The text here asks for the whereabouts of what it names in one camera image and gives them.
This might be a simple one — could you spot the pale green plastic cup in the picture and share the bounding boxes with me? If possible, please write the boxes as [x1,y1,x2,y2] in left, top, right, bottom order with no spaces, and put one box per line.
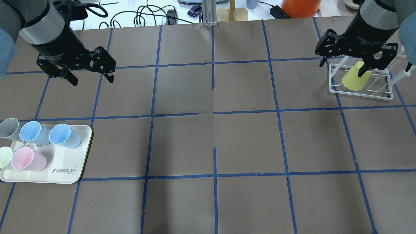
[0,146,15,169]

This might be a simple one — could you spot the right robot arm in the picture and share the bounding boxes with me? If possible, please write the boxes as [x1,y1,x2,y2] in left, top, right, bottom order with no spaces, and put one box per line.
[315,0,416,77]

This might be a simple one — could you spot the grey plastic cup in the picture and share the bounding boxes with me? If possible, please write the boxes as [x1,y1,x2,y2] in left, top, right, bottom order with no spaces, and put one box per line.
[0,118,24,142]

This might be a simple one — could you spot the light blue cup middle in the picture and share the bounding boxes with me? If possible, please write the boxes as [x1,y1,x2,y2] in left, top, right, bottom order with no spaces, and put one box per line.
[19,121,51,145]

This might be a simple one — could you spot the light blue cup outer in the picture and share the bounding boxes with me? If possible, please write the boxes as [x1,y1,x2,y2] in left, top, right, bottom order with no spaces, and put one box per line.
[49,124,81,149]

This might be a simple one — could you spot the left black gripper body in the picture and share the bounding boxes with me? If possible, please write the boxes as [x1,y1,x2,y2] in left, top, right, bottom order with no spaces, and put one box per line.
[36,25,98,77]

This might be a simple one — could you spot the black cable bundle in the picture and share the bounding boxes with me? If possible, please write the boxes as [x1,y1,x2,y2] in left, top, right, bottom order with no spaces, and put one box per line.
[99,0,200,29]

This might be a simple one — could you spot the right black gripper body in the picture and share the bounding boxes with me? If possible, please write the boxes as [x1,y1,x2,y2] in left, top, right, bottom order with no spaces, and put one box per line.
[338,15,398,58]

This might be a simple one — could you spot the aluminium frame post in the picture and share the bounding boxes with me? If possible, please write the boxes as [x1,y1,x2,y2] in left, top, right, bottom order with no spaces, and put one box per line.
[201,0,217,27]

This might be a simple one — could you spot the wooden stand base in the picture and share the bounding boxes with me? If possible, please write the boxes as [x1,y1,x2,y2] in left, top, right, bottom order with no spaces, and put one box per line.
[216,0,248,22]

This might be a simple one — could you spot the cream plastic tray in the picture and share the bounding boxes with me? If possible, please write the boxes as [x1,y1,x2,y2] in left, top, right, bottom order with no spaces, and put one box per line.
[0,125,93,184]

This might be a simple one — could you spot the orange round object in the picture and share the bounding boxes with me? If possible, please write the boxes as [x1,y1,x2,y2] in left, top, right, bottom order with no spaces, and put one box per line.
[281,0,321,18]

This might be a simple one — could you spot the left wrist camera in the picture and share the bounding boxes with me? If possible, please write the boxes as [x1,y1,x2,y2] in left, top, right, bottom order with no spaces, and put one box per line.
[50,0,108,23]

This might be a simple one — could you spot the blue checkered cloth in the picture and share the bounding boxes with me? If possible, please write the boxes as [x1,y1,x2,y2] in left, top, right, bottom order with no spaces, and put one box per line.
[187,4,202,18]

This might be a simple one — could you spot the light blue cup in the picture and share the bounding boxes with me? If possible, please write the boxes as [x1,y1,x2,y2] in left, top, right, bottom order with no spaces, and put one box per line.
[49,124,81,149]
[19,121,51,145]

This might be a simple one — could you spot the black power brick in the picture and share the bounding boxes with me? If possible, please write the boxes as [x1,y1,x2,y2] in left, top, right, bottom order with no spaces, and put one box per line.
[165,9,178,25]

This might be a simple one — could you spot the yellow plastic cup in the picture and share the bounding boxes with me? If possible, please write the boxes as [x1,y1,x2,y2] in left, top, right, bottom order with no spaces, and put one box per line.
[342,61,372,91]

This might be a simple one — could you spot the black power adapter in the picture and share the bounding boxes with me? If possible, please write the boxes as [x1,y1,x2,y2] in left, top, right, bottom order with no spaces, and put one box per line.
[269,5,291,19]

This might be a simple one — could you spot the beige round plate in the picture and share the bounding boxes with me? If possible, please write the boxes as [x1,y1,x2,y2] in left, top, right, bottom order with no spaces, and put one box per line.
[343,0,361,9]

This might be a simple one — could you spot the pink plastic cup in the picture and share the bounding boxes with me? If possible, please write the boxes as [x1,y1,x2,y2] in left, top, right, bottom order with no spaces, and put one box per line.
[11,148,47,171]

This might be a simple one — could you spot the white wire dish rack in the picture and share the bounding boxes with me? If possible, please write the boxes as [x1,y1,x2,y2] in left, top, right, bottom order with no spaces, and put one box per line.
[328,54,415,101]

